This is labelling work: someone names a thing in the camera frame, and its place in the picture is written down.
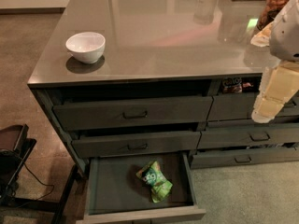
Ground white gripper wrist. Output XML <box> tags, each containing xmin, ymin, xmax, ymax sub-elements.
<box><xmin>251</xmin><ymin>61</ymin><xmax>299</xmax><ymax>123</ymax></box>

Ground green rice chip bag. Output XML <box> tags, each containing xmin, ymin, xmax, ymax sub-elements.
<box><xmin>135</xmin><ymin>161</ymin><xmax>173</xmax><ymax>203</ymax></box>

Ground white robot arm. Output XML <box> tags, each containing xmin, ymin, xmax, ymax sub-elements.
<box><xmin>251</xmin><ymin>0</ymin><xmax>299</xmax><ymax>123</ymax></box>

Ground orange snack bag in drawer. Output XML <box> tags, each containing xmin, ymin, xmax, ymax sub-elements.
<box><xmin>222</xmin><ymin>77</ymin><xmax>242</xmax><ymax>93</ymax></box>

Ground top right drawer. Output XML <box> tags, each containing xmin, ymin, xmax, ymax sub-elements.
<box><xmin>207</xmin><ymin>92</ymin><xmax>299</xmax><ymax>121</ymax></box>

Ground middle right drawer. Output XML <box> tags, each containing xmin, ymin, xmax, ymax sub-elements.
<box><xmin>198</xmin><ymin>123</ymin><xmax>299</xmax><ymax>149</ymax></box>

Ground bottom right drawer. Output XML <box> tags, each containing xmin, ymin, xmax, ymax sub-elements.
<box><xmin>190</xmin><ymin>147</ymin><xmax>299</xmax><ymax>169</ymax></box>

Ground middle left drawer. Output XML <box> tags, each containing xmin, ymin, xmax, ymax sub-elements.
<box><xmin>72</xmin><ymin>131</ymin><xmax>201</xmax><ymax>158</ymax></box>

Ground grey kitchen island counter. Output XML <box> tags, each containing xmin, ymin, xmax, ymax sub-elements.
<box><xmin>28</xmin><ymin>0</ymin><xmax>298</xmax><ymax>171</ymax></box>

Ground top left drawer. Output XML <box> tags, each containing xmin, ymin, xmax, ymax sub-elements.
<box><xmin>53</xmin><ymin>96</ymin><xmax>212</xmax><ymax>131</ymax></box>

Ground open bottom left drawer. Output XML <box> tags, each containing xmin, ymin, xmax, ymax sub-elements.
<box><xmin>76</xmin><ymin>153</ymin><xmax>206</xmax><ymax>224</ymax></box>

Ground glass jar of snacks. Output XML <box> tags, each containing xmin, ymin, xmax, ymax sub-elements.
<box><xmin>257</xmin><ymin>0</ymin><xmax>289</xmax><ymax>30</ymax></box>

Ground white ceramic bowl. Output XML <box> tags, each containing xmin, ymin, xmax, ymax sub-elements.
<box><xmin>65</xmin><ymin>32</ymin><xmax>106</xmax><ymax>63</ymax></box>

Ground black stand with cable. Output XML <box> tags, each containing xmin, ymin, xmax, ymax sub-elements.
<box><xmin>0</xmin><ymin>124</ymin><xmax>78</xmax><ymax>224</ymax></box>

